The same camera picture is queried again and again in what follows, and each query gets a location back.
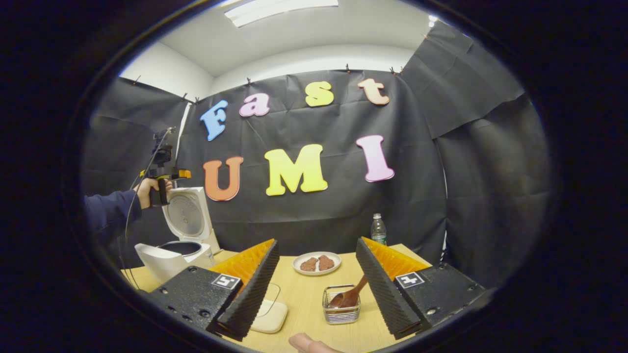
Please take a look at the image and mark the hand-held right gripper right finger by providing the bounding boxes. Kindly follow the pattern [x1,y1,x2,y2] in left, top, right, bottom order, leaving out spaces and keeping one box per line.
[356,237,491,340]

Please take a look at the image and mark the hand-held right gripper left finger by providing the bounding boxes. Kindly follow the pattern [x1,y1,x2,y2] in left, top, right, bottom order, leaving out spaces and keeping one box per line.
[145,239,280,342]

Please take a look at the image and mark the brown wooden spoon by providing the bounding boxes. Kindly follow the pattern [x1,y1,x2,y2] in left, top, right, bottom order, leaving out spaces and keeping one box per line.
[328,275,368,309]

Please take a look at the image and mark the cream box of rice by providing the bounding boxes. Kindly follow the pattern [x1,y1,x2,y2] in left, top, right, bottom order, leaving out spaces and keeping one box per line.
[250,299,288,334]

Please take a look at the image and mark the metal wire chopstick holder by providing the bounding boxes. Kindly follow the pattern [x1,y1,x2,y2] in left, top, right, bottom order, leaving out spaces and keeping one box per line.
[322,284,361,325]

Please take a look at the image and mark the white rice cooker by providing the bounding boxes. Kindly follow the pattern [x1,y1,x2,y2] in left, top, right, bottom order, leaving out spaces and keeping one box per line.
[134,186,221,285]

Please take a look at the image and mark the clear plastic lid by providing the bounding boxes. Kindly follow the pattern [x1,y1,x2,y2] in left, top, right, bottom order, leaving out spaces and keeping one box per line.
[265,282,283,307]

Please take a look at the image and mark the clear water bottle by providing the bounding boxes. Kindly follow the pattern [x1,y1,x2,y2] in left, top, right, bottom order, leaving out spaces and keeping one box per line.
[370,213,387,246]

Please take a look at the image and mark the white plate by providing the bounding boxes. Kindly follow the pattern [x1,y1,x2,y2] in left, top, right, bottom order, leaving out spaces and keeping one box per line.
[292,252,342,276]

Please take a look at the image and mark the black backdrop cloth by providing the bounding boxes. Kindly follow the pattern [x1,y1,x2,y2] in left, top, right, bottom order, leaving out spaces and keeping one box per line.
[81,20,552,290]

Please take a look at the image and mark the long ceiling light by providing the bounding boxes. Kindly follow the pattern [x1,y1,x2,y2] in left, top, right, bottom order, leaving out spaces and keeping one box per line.
[224,0,339,27]

